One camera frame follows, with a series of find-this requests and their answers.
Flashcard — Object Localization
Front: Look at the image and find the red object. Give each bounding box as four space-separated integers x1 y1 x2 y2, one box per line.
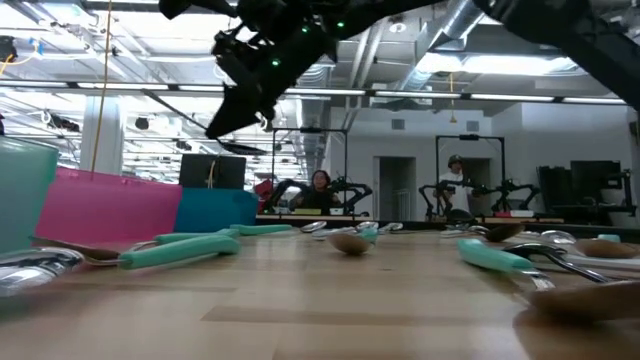
253 179 274 211

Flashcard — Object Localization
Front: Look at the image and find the long ceiling light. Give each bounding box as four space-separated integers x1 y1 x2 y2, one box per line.
562 96 627 106
284 88 367 97
374 90 462 100
469 93 555 103

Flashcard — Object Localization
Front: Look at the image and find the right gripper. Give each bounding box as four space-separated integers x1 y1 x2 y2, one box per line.
204 0 302 141

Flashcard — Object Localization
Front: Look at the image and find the blue plastic bin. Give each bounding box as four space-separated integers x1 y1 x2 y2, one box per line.
173 187 260 234

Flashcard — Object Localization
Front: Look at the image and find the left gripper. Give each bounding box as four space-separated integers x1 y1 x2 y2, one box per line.
158 0 240 20

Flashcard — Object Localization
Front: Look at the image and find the pink plastic bin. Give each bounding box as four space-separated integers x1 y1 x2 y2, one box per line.
35 167 184 245

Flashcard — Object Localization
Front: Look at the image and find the white column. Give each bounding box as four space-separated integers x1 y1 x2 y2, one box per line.
81 95 126 174

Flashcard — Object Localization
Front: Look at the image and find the black rig frame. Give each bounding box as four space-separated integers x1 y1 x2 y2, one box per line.
271 127 350 217
434 133 506 217

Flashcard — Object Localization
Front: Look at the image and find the teal translucent plastic bin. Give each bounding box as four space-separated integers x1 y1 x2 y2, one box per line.
0 135 60 254

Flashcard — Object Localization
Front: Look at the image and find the ribbed silver air duct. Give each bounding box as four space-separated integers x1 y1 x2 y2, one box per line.
297 64 334 166

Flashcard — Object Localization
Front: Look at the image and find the background wooden table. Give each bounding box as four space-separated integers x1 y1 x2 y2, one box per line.
474 215 565 225
255 213 375 223

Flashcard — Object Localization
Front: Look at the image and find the bright ceiling light panel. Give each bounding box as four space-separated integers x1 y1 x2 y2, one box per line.
417 51 591 77

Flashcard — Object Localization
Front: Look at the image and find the person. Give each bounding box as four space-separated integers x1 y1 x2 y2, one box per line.
294 169 344 211
437 153 475 215

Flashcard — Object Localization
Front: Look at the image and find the large silver air duct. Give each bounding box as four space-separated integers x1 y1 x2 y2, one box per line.
399 0 494 94

